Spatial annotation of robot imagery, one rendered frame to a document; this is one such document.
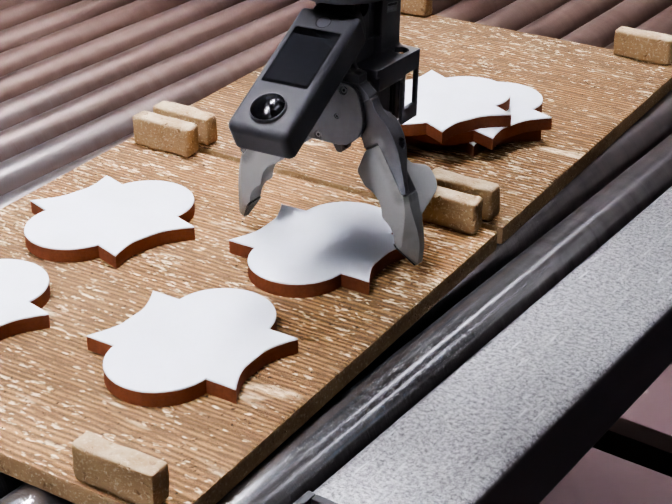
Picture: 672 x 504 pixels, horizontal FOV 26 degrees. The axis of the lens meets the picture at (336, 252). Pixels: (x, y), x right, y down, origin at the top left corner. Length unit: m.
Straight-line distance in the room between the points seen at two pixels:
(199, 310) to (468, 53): 0.57
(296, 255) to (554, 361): 0.20
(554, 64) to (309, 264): 0.49
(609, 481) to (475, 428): 1.51
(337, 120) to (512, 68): 0.44
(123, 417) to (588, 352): 0.32
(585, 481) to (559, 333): 1.41
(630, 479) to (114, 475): 1.69
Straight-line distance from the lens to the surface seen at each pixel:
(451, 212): 1.10
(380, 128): 1.00
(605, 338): 1.03
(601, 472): 2.45
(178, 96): 1.41
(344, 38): 0.98
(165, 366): 0.93
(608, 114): 1.34
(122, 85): 1.44
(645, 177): 1.26
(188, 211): 1.12
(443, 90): 1.27
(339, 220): 1.10
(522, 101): 1.29
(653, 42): 1.46
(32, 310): 1.00
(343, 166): 1.21
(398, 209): 1.01
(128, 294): 1.03
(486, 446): 0.91
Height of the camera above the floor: 1.44
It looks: 28 degrees down
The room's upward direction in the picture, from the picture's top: straight up
